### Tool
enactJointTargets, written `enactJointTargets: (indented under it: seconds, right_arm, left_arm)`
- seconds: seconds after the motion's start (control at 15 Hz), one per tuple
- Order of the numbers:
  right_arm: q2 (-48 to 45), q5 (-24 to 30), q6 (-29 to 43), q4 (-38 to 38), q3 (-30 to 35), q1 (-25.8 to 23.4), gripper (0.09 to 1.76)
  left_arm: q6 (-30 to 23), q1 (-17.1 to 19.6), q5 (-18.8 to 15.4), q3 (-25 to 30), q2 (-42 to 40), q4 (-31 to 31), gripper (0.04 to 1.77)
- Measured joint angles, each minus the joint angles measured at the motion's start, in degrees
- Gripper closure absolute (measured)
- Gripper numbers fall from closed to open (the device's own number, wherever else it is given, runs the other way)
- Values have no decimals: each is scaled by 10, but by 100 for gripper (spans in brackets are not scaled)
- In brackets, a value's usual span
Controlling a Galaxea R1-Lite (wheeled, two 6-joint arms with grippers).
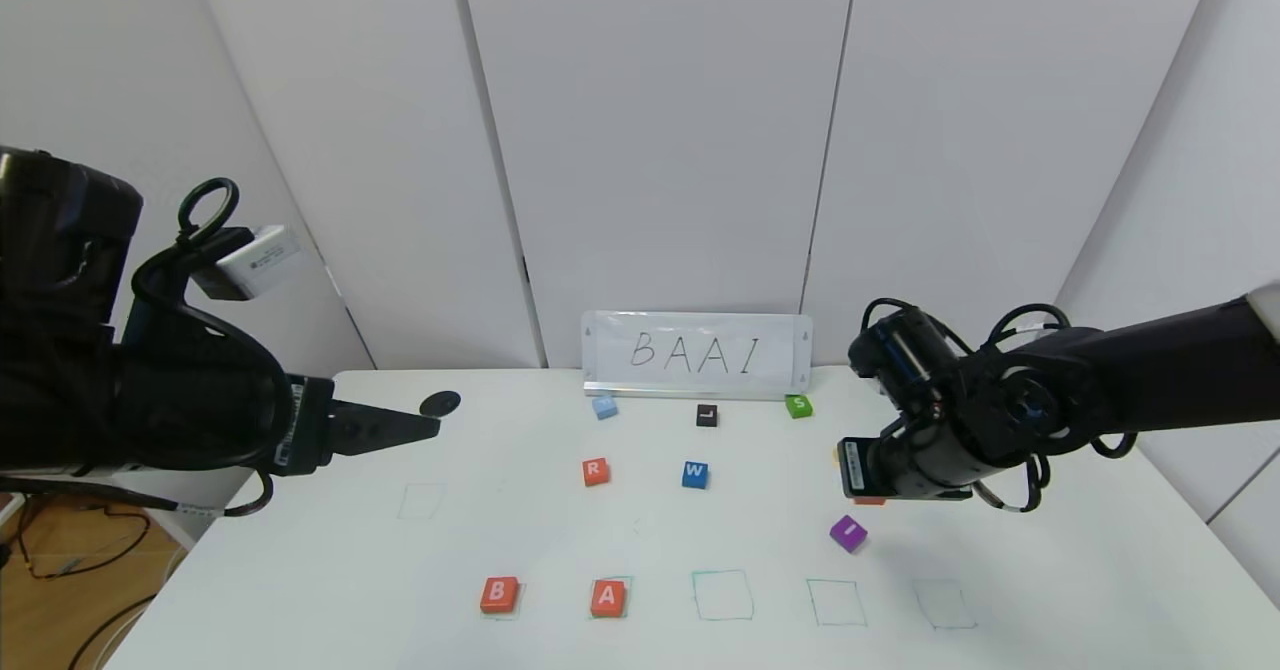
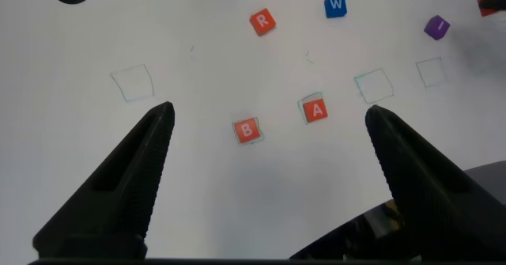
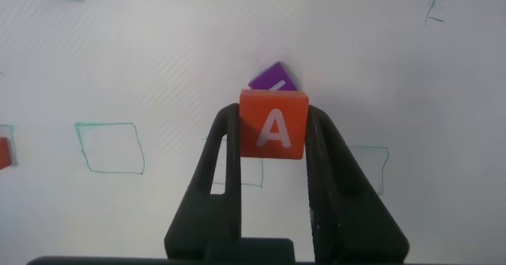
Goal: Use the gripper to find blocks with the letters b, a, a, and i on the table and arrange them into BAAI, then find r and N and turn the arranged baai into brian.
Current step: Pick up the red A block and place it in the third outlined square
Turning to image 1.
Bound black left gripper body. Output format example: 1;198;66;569
115;313;336;477

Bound white BAAI sign board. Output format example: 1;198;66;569
581;311;814;398

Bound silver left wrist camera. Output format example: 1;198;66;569
190;225;302;302

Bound thin black floor cable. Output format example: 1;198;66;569
68;594;157;670
0;495;153;581

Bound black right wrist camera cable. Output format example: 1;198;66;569
858;297;1141;514

